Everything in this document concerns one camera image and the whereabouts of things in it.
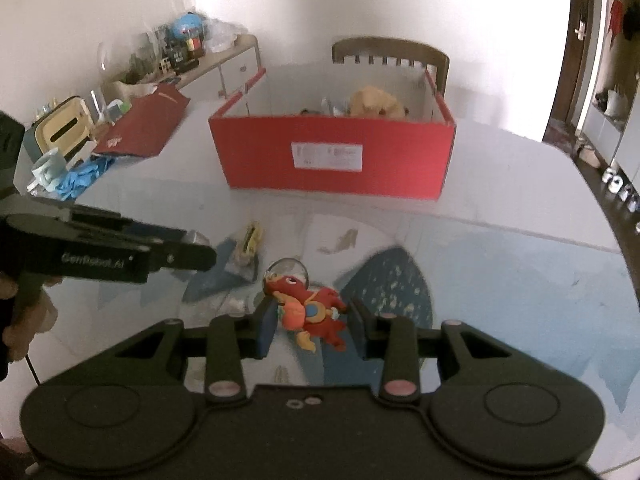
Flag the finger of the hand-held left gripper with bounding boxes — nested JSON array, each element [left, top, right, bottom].
[[70, 207, 218, 272]]

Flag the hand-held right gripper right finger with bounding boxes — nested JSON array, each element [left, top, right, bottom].
[[348, 299, 511, 403]]

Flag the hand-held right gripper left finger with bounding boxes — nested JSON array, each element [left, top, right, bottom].
[[114, 300, 278, 406]]

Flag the red dragon toy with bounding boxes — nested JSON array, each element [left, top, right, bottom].
[[262, 272, 348, 352]]

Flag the red cardboard box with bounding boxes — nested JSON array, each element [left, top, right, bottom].
[[208, 67, 457, 202]]

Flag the person's left hand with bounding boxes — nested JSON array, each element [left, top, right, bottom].
[[0, 274, 63, 361]]

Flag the small yellow toy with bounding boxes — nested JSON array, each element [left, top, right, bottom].
[[235, 221, 264, 266]]

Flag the clear plastic dome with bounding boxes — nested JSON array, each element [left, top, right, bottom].
[[263, 257, 310, 286]]

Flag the blue rubber glove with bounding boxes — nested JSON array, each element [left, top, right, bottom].
[[55, 155, 116, 198]]

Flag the light blue mug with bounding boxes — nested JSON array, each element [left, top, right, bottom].
[[31, 152, 68, 192]]

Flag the yellow white tissue box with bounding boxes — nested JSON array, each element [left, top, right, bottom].
[[32, 99, 93, 156]]

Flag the red paper bag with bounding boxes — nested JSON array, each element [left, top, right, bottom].
[[93, 85, 192, 157]]

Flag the white wooden sideboard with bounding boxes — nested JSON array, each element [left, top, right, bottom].
[[107, 35, 261, 106]]

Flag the tan plush toy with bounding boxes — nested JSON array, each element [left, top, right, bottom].
[[347, 86, 406, 118]]

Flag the clear plastic bag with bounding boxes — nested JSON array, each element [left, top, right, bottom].
[[205, 17, 246, 53]]

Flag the blue globe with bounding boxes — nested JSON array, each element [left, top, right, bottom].
[[170, 12, 203, 41]]

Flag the brown wooden chair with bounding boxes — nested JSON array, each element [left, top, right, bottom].
[[331, 37, 451, 96]]

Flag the white tote bag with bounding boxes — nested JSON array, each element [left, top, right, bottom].
[[602, 87, 626, 116]]

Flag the red hanging cloth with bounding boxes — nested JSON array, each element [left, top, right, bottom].
[[607, 0, 626, 51]]

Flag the dark wooden door frame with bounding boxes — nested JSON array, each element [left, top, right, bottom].
[[542, 0, 608, 146]]

